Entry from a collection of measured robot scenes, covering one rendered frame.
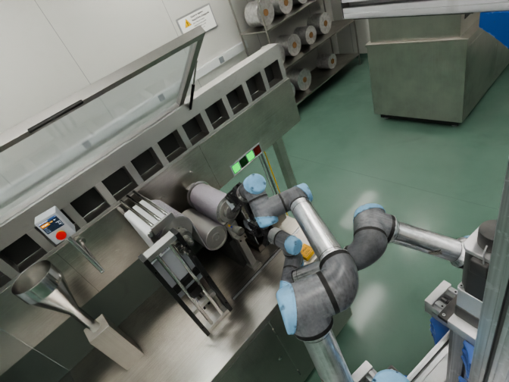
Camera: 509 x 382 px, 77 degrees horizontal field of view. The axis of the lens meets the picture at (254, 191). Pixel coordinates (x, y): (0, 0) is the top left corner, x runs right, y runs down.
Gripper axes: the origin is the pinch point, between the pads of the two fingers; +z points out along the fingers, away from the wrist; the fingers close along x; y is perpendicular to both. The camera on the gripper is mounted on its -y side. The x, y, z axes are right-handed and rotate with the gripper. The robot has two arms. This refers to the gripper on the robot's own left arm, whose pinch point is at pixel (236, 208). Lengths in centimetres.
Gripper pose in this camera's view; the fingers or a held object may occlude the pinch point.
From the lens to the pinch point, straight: 144.8
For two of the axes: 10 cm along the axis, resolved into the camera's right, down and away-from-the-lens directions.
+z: -3.0, 2.7, 9.2
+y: -6.7, -7.4, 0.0
